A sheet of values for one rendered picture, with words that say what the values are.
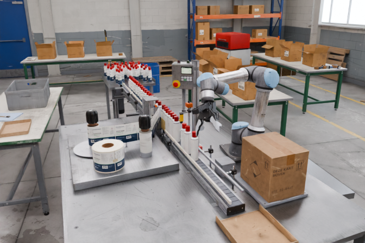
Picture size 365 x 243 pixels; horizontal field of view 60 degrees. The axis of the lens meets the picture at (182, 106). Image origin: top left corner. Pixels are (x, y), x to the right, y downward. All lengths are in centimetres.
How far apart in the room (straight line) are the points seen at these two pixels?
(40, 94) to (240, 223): 277
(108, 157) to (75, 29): 784
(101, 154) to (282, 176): 107
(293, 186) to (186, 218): 62
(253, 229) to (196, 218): 29
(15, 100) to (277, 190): 295
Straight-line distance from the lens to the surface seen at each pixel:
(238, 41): 770
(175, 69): 233
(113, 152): 203
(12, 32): 990
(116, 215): 179
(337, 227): 183
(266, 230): 169
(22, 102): 389
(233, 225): 170
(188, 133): 218
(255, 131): 214
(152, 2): 976
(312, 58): 624
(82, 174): 211
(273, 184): 180
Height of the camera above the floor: 188
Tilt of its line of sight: 18 degrees down
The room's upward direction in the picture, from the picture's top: 1 degrees counter-clockwise
